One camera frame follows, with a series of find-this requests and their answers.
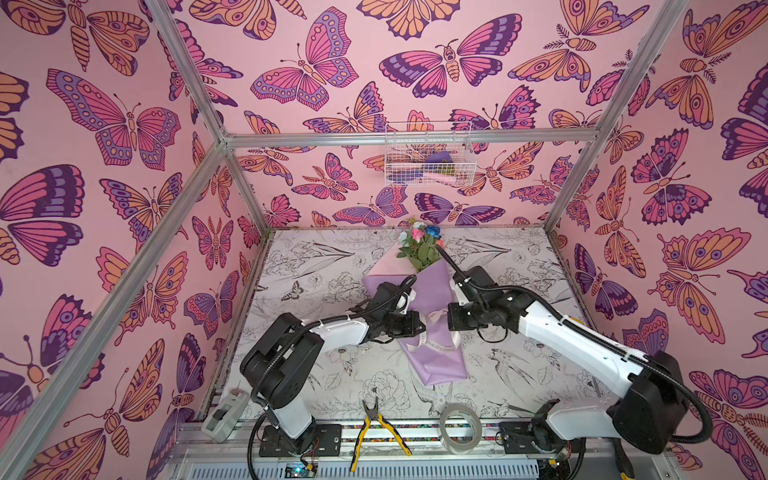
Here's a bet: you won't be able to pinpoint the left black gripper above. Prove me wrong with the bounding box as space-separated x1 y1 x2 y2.
379 310 429 337

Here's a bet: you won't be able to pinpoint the cream ribbon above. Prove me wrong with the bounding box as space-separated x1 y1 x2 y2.
408 308 461 353

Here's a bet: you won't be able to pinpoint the purple pink wrapping paper sheet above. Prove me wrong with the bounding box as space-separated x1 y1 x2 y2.
363 246 468 386

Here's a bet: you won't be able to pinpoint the blue fake rose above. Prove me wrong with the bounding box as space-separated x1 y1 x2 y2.
426 225 441 240

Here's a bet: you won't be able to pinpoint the small pink fake rose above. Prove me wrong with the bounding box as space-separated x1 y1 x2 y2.
410 220 427 244

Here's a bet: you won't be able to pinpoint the white fake rose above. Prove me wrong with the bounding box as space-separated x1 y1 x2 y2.
398 231 416 252

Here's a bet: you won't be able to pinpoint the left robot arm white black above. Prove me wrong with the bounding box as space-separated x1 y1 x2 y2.
239 275 426 441

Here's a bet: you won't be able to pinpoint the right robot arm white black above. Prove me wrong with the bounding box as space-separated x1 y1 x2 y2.
437 248 714 454

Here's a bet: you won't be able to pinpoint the clear tape roll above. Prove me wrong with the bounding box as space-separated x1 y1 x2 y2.
439 403 483 455

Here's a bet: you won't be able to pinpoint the grey white handheld device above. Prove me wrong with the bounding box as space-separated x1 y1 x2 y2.
201 389 250 443

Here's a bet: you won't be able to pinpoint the black yellow screwdriver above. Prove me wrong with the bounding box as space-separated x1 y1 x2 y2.
613 443 635 480

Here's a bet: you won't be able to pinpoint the yellow handled pliers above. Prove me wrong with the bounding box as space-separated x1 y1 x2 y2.
349 395 413 474

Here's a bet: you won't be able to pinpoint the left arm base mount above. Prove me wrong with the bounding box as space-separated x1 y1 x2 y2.
258 424 343 458

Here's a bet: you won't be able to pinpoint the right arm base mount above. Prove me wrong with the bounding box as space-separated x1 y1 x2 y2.
497 419 585 457

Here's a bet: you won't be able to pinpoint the white wire basket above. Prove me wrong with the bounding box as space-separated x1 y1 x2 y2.
382 122 477 189

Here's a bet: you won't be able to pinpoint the aluminium front rail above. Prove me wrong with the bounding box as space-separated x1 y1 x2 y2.
158 419 685 480

